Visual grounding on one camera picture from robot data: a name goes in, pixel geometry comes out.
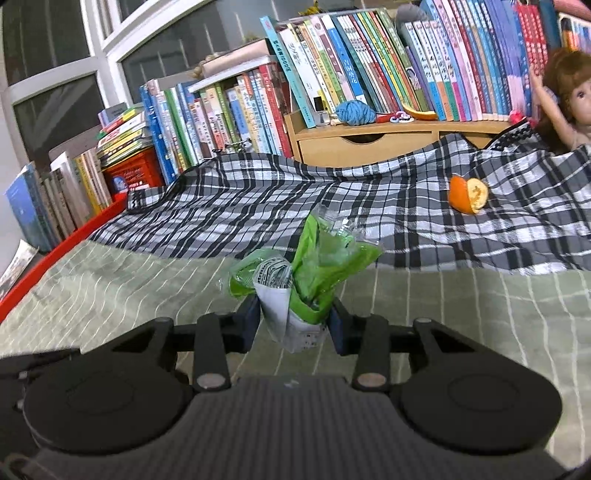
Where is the row of thin picture books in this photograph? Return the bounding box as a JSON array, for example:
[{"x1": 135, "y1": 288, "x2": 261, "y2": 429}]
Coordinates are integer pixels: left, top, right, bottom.
[{"x1": 259, "y1": 0, "x2": 561, "y2": 130}]

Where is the wooden desk organizer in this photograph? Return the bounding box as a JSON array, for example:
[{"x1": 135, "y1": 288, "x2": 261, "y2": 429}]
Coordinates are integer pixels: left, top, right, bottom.
[{"x1": 284, "y1": 111, "x2": 527, "y2": 167}]

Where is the row of grey-spined books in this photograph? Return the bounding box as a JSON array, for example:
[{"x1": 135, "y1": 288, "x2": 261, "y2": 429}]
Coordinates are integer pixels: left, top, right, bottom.
[{"x1": 4, "y1": 150, "x2": 114, "y2": 252}]

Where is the black and white plaid blanket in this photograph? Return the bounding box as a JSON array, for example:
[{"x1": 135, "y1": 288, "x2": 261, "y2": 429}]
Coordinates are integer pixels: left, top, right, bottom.
[{"x1": 88, "y1": 122, "x2": 591, "y2": 275}]

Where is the red plastic crate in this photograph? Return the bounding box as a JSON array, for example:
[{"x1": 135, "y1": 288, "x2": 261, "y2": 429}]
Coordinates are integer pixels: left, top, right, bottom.
[{"x1": 102, "y1": 148, "x2": 167, "y2": 201}]

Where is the row of striped-spine books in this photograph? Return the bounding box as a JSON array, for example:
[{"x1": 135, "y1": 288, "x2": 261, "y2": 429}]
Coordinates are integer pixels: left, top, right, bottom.
[{"x1": 556, "y1": 11, "x2": 591, "y2": 51}]

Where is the green and white plastic wrapper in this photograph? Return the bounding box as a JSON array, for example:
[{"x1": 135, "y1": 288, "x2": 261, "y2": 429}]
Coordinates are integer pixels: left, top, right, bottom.
[{"x1": 228, "y1": 205, "x2": 384, "y2": 354}]

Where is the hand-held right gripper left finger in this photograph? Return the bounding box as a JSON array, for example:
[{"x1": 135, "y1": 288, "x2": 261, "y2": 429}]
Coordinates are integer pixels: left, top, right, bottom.
[{"x1": 108, "y1": 293, "x2": 263, "y2": 392}]

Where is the row of thick colourful books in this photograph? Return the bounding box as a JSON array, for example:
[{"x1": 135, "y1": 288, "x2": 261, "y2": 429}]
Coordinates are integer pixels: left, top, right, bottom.
[{"x1": 140, "y1": 39, "x2": 294, "y2": 185}]

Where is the stack of flat picture books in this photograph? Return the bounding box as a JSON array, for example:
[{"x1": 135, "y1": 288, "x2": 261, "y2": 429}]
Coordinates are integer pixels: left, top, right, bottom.
[{"x1": 95, "y1": 104, "x2": 155, "y2": 168}]

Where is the grey fuzzy object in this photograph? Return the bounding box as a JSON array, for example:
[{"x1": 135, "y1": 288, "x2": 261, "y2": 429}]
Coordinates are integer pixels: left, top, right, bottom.
[{"x1": 396, "y1": 2, "x2": 428, "y2": 22}]

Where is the blue yarn ball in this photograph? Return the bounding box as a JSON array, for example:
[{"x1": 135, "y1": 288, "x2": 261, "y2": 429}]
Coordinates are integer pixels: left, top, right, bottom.
[{"x1": 335, "y1": 99, "x2": 378, "y2": 126}]

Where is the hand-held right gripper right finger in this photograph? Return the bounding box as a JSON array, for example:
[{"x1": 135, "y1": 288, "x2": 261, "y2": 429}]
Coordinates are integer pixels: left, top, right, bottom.
[{"x1": 327, "y1": 295, "x2": 485, "y2": 392}]

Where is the brown-haired doll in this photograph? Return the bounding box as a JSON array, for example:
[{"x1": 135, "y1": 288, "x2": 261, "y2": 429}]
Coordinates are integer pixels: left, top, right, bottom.
[{"x1": 526, "y1": 48, "x2": 591, "y2": 155}]

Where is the glossy magazine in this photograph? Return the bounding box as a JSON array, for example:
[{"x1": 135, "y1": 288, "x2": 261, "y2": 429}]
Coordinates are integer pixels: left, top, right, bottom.
[{"x1": 0, "y1": 240, "x2": 40, "y2": 301}]

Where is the red bed rail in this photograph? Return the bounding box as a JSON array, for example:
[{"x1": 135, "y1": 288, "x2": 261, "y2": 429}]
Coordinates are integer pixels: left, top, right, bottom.
[{"x1": 0, "y1": 198, "x2": 127, "y2": 324}]

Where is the green striped bedsheet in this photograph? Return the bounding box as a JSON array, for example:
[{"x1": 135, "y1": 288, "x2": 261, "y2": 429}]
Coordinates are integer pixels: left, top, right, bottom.
[{"x1": 0, "y1": 240, "x2": 591, "y2": 462}]

